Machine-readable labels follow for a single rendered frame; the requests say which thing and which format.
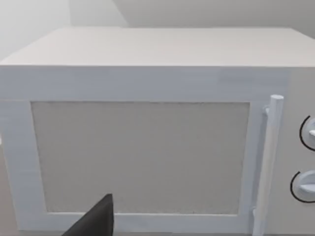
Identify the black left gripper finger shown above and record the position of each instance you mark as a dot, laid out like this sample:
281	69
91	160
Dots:
99	218

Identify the pale microwave door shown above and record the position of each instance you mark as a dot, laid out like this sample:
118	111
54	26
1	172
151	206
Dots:
137	157

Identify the pale microwave oven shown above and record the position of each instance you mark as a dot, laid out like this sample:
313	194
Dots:
157	49

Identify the pale microwave knob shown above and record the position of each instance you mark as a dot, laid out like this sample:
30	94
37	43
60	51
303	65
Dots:
305	187
310	132

